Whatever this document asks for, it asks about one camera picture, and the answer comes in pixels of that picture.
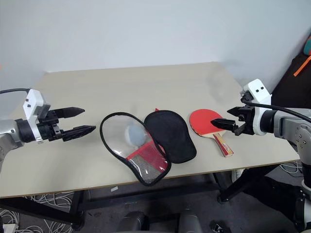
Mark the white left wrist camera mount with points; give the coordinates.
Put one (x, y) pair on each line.
(32, 102)

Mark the red table tennis paddle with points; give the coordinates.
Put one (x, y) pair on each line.
(201, 121)

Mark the teal round object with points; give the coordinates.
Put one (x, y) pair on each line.
(308, 46)

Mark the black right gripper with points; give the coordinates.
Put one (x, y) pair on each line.
(247, 119)

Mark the white tape label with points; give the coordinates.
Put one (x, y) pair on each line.
(114, 189)

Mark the dark rounded shape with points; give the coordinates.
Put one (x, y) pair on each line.
(190, 221)
(135, 222)

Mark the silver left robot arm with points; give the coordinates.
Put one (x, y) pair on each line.
(9, 132)

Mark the silver robot torso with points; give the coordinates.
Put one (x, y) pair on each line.
(303, 201)

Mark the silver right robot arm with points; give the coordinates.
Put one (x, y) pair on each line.
(289, 123)

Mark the white power strip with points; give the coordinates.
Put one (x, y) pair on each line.
(236, 175)

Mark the black metal table frame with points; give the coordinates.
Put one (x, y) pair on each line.
(230, 187)

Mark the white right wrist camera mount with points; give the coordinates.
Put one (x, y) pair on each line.
(258, 94)

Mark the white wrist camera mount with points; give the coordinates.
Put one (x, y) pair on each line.
(258, 94)
(32, 102)

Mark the small black floor object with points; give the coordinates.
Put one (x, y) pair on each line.
(216, 227)

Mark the black and clear paddle case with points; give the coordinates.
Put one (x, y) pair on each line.
(167, 136)

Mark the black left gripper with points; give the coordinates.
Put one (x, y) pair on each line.
(49, 126)

